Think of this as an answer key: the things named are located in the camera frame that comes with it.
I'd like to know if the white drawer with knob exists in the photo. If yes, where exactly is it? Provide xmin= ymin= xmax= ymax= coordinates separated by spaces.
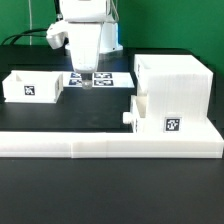
xmin=123 ymin=95 xmax=146 ymax=133

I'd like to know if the white L-shaped base frame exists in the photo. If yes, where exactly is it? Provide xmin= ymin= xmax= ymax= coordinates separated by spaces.
xmin=0 ymin=118 xmax=224 ymax=158

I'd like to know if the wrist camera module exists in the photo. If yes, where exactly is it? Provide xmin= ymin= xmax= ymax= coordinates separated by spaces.
xmin=46 ymin=20 xmax=69 ymax=49

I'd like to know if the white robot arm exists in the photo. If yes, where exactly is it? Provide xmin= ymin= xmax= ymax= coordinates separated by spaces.
xmin=60 ymin=0 xmax=122 ymax=89

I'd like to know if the white marker sheet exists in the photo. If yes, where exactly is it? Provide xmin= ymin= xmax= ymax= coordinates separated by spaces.
xmin=63 ymin=72 xmax=134 ymax=88

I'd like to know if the black cable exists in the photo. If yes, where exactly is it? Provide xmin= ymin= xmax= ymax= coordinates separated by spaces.
xmin=0 ymin=27 xmax=51 ymax=46

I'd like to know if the white drawer cabinet housing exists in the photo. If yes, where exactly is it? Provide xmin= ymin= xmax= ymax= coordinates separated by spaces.
xmin=134 ymin=54 xmax=213 ymax=134

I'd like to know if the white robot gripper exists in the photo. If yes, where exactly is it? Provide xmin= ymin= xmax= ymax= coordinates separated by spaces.
xmin=68 ymin=23 xmax=102 ymax=90

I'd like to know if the white rear drawer box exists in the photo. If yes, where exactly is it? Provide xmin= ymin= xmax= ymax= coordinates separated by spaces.
xmin=2 ymin=70 xmax=63 ymax=103

